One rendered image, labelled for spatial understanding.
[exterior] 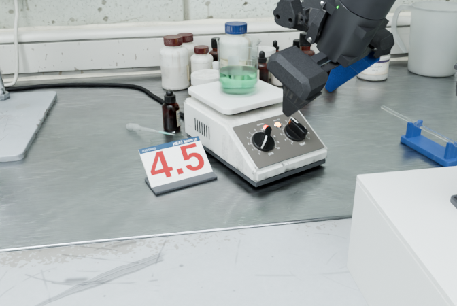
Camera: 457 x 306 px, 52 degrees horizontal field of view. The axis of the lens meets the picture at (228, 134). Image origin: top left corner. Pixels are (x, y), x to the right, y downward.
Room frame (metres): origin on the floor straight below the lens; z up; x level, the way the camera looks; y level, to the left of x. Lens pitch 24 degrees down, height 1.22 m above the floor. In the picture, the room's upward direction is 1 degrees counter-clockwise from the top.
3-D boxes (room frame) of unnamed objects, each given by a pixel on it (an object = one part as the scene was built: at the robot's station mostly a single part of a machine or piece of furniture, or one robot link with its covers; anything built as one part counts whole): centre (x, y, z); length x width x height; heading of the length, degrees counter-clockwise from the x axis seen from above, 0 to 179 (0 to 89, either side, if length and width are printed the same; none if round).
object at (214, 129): (0.66, -0.03, 0.94); 0.22 x 0.13 x 0.08; 32
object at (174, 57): (0.97, 0.11, 0.95); 0.06 x 0.06 x 0.11
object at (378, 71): (1.02, -0.33, 0.94); 0.07 x 0.07 x 0.07
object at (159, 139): (0.65, 0.09, 0.91); 0.06 x 0.06 x 0.02
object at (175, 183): (0.57, 0.07, 0.92); 0.09 x 0.06 x 0.04; 118
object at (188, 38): (1.03, 0.09, 0.95); 0.06 x 0.06 x 0.10
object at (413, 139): (0.64, -0.31, 0.92); 0.10 x 0.03 x 0.04; 21
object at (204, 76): (0.80, 0.04, 0.94); 0.06 x 0.06 x 0.08
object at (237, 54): (0.68, -0.02, 1.03); 0.07 x 0.06 x 0.08; 55
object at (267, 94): (0.68, -0.02, 0.98); 0.12 x 0.12 x 0.01; 32
